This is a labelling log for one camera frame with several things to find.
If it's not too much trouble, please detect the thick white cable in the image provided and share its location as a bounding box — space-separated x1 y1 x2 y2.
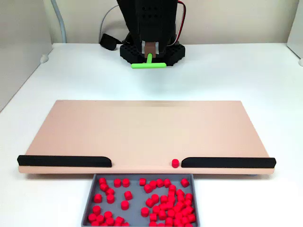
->
51 0 68 44

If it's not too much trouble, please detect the beige flat board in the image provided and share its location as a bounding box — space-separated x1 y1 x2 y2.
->
18 99 276 177

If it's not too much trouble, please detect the red white black servo cable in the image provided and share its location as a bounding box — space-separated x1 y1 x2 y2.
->
175 0 187 41

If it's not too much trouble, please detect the black guide rail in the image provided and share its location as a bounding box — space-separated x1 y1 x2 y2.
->
181 157 277 169
17 155 112 168

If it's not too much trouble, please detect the grey rectangular tray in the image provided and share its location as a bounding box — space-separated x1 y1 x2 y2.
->
81 174 201 227

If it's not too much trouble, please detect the green T pusher brown handle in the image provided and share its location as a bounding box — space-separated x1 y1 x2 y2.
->
131 42 167 70

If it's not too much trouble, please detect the thin grey cable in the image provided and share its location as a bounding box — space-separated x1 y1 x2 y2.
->
98 4 119 44

